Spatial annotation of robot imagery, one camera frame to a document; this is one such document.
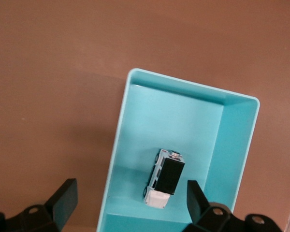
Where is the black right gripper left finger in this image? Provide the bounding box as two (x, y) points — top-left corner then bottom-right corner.
(0, 178), (79, 232)

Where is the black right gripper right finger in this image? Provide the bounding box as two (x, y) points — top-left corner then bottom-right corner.
(184, 179), (285, 232)

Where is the white jeep toy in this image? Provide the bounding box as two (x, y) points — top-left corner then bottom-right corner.
(142, 148), (186, 210)

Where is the teal plastic bin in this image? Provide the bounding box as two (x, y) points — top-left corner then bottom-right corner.
(96, 68), (261, 232)

